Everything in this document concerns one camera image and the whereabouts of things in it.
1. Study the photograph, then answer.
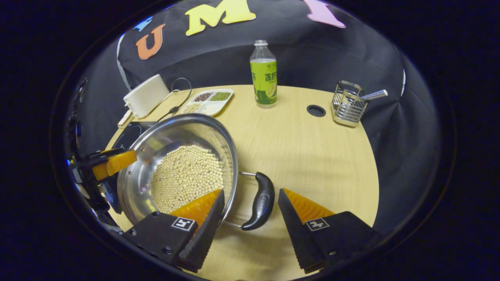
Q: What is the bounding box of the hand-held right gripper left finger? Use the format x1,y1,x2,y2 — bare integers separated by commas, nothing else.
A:
123,189,226,274

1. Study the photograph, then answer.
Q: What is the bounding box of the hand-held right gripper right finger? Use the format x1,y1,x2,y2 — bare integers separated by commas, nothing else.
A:
278,188,384,274

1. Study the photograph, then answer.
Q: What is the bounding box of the black induction cooktop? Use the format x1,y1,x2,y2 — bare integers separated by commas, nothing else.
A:
102,121,159,214

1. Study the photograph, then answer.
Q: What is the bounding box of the stainless steel pot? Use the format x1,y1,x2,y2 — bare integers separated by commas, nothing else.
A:
116,113,276,231

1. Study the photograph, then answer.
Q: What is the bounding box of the heap of soybeans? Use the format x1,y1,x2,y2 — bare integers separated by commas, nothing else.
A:
151,144,225,214

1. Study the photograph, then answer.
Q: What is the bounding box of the white toaster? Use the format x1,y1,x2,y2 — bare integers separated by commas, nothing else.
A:
123,74,171,119

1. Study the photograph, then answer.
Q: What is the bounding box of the white divided bean tray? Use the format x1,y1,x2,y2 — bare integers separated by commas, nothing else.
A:
180,88,234,117

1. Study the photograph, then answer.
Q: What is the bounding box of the green label plastic bottle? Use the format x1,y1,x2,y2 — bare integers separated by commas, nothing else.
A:
250,39,278,109

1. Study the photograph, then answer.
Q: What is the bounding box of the black and white power cable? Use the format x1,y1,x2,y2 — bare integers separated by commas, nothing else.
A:
156,77,193,122

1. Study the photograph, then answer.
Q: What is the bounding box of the black table cable grommet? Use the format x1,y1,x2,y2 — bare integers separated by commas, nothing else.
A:
306,104,327,118

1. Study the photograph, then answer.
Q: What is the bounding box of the metal wire utensil holder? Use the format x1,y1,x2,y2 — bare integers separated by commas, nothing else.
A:
331,80,368,128

